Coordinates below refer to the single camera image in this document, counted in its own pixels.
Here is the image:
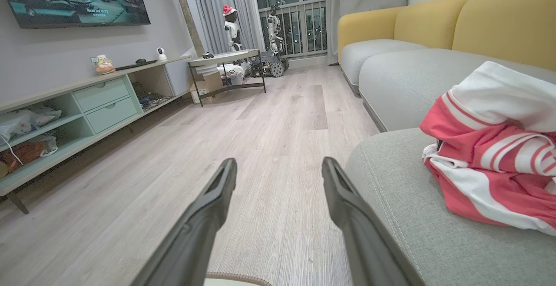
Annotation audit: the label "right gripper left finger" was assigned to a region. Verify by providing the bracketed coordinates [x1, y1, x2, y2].
[130, 158, 238, 286]

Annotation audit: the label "cardboard box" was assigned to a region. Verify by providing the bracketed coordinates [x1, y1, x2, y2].
[191, 71, 224, 104]

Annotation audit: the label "grey curtain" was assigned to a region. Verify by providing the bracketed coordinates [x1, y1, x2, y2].
[191, 0, 265, 55]

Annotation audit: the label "white plastic bag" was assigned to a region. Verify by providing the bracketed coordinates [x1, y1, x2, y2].
[0, 107, 62, 144]

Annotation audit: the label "orange toy figure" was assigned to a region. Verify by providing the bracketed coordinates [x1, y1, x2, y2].
[91, 54, 116, 76]

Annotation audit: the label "pale green TV cabinet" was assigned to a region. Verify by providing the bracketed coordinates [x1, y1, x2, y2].
[0, 55, 194, 215]

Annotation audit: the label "indoor tree trunk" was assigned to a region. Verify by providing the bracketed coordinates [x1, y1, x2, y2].
[148, 0, 206, 57]

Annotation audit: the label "white humanoid robot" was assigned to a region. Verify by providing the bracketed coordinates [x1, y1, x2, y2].
[266, 6, 285, 55]

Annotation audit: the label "brown bundle in bag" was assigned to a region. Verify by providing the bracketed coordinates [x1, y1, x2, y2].
[0, 135, 59, 174]

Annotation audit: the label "woven laundry basket white handles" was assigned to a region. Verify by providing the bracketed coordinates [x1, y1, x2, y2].
[203, 272, 272, 286]

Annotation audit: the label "coffee table with black legs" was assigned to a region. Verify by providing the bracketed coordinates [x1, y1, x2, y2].
[188, 49, 267, 107]

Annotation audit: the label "red Bulls basketball jersey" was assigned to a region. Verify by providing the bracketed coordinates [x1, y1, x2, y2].
[419, 61, 556, 237]

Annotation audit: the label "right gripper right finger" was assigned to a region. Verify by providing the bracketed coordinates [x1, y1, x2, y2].
[321, 156, 425, 286]

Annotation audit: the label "long black remote bar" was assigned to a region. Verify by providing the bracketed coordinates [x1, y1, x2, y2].
[115, 58, 158, 71]

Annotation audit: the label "grey sofa with yellow back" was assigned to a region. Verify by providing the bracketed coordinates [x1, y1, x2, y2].
[337, 0, 556, 286]

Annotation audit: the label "wheeled rover robot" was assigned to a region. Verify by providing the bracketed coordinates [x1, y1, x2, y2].
[250, 52, 290, 78]

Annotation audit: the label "humanoid robot with red hat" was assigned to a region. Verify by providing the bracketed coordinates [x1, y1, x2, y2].
[222, 5, 245, 53]

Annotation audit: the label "balcony railing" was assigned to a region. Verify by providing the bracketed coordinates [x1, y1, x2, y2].
[258, 0, 328, 59]

